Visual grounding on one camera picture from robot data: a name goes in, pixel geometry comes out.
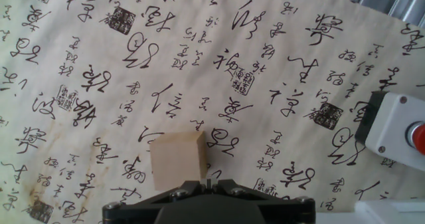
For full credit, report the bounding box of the wooden block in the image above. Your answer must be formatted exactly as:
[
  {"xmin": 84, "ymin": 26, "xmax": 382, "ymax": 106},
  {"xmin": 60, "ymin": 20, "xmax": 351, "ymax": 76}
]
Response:
[{"xmin": 149, "ymin": 130, "xmax": 209, "ymax": 192}]

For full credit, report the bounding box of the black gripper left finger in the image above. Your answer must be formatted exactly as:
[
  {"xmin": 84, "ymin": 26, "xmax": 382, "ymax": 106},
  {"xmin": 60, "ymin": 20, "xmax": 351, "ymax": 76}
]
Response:
[{"xmin": 102, "ymin": 180, "xmax": 209, "ymax": 224}]

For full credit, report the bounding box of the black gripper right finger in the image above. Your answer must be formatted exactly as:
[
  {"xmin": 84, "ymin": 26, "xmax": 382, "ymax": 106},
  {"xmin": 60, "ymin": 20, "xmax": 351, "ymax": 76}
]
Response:
[{"xmin": 212, "ymin": 179, "xmax": 316, "ymax": 224}]

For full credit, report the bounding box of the beige calligraphy print cloth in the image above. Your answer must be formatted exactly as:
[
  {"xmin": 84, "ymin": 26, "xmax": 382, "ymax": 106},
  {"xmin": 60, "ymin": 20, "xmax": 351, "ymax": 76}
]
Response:
[{"xmin": 0, "ymin": 0, "xmax": 425, "ymax": 224}]

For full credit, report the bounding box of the grey box red push button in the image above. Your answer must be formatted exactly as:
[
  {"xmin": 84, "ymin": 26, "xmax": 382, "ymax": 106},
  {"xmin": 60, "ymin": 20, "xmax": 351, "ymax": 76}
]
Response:
[{"xmin": 354, "ymin": 90, "xmax": 425, "ymax": 171}]

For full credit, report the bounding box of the white drawer with black knob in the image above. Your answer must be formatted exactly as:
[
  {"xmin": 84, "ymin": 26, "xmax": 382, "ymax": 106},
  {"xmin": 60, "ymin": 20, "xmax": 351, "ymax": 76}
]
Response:
[{"xmin": 315, "ymin": 199, "xmax": 425, "ymax": 224}]

